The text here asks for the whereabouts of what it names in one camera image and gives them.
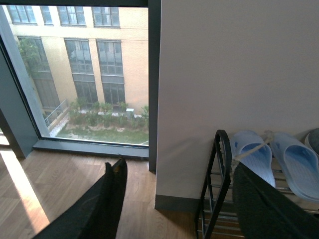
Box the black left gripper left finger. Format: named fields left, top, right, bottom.
left=35, top=158, right=127, bottom=239

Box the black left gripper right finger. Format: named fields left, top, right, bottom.
left=230, top=130, right=319, bottom=239

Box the light blue slide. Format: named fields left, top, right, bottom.
left=270, top=132, right=319, bottom=203
left=230, top=130, right=276, bottom=187

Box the grey sneaker one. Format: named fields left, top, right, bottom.
left=305, top=128, right=319, bottom=156

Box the black metal shoe rack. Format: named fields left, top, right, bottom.
left=195, top=130, right=319, bottom=239

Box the black window frame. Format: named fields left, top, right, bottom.
left=0, top=0, right=161, bottom=171

